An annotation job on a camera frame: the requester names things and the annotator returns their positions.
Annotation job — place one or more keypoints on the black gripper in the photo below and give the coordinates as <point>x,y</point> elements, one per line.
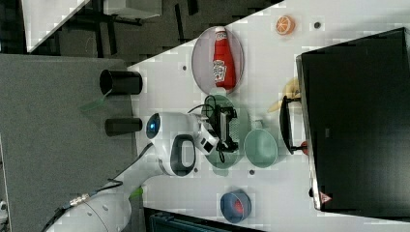
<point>223,116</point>

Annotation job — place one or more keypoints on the green oval strainer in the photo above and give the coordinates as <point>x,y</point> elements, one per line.
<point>239,127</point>

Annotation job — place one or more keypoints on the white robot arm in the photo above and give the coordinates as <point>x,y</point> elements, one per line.
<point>175,141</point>

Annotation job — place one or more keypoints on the red ketchup bottle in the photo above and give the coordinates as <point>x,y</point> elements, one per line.
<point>223,63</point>

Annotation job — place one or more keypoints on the grey round plate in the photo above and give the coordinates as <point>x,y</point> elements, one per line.
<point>203,55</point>

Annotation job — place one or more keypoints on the peeled yellow banana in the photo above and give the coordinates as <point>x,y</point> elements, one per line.
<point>291,90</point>

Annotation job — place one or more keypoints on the small red strawberry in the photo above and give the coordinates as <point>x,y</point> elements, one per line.
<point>304,146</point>

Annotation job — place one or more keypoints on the blue bowl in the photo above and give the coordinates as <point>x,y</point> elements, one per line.
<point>227,205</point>

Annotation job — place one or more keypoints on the red fruit in bowl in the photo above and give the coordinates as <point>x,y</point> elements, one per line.
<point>238,206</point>

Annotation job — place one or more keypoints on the orange slice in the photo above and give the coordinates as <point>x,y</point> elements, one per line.
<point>285,25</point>

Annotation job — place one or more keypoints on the small black cylinder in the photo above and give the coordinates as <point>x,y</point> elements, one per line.
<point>118,126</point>

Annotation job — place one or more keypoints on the large black cylinder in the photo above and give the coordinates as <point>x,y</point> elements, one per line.
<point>121,82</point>

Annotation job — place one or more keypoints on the black toaster oven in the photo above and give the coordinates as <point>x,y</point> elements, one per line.
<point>354,114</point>

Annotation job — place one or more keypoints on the green tape strip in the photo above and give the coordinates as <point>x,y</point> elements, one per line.
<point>95,104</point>

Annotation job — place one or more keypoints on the green cup with handle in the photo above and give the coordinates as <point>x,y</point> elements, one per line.
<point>260,146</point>

